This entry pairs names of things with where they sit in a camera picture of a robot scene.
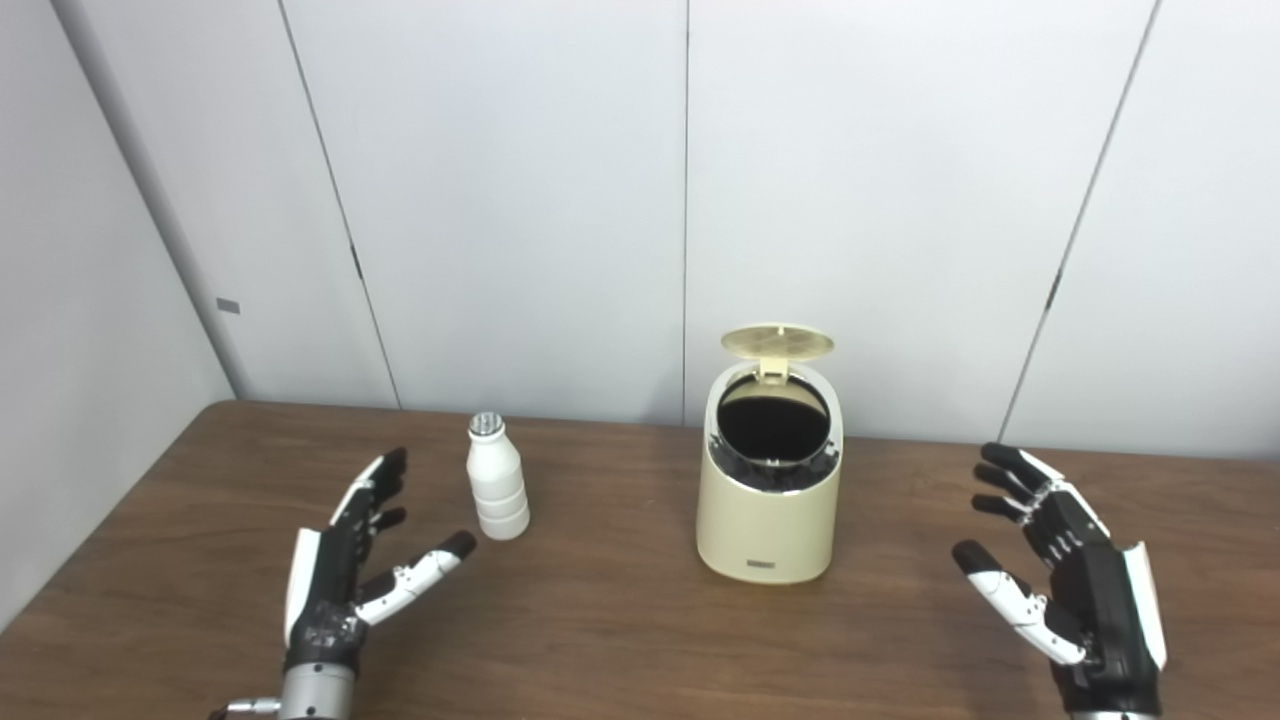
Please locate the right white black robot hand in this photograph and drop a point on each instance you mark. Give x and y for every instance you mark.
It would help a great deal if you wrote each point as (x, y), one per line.
(1105, 620)

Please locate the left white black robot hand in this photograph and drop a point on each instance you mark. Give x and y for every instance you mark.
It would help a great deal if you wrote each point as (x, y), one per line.
(325, 590)

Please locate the small white plastic bottle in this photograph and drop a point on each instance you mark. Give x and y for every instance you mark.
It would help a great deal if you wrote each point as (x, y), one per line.
(497, 485)

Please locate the cream round bin lid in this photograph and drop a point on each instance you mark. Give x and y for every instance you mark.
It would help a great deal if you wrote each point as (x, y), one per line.
(777, 342)

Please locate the cream-colored round bin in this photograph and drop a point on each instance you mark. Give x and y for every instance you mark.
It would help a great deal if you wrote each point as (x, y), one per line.
(765, 530)

